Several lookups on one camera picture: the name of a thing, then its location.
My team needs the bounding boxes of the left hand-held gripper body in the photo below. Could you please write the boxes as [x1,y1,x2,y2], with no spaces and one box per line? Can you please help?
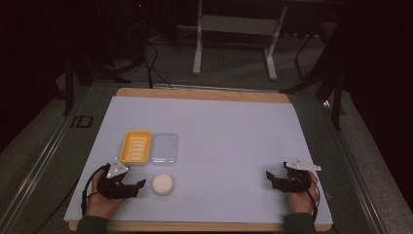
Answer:
[96,158,140,201]

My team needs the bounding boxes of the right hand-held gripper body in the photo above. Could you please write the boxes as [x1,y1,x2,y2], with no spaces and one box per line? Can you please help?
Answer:
[276,157,322,194]

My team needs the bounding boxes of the person's left hand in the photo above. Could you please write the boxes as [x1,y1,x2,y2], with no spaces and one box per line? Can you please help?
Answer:
[85,170,127,220]

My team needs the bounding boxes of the person's right hand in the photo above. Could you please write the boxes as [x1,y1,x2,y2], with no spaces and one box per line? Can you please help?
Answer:
[286,171,319,216]

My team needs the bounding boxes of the white round bun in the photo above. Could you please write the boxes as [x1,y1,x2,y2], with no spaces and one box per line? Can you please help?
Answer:
[151,173,175,197]

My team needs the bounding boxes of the yellow soap dish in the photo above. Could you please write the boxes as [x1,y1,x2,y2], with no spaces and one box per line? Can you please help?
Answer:
[119,129,153,167]

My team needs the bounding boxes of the clear plastic container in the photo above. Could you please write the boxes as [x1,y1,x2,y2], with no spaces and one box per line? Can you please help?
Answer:
[150,132,179,166]

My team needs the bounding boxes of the white table mat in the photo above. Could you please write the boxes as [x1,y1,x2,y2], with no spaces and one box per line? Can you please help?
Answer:
[63,95,334,226]

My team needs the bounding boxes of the black tripod stand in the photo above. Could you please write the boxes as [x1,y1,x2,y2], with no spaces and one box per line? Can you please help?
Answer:
[280,30,347,132]

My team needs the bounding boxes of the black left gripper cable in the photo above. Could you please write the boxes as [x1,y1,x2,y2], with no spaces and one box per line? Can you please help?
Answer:
[80,163,111,216]

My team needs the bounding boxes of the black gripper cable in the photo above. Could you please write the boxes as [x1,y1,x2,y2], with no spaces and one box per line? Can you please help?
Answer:
[300,176,321,223]
[80,163,111,216]

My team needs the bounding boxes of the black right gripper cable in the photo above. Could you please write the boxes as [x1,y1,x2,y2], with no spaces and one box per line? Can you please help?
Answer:
[300,176,321,223]

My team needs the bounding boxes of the metal floor rail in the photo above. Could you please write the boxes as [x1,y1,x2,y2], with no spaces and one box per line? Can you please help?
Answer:
[319,97,389,234]
[0,85,93,234]

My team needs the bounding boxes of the black floor cables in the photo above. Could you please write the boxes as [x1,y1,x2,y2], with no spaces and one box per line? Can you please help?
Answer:
[140,40,174,91]

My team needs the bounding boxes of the white metal stand frame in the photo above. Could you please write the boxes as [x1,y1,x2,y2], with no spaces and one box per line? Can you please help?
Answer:
[192,0,289,81]

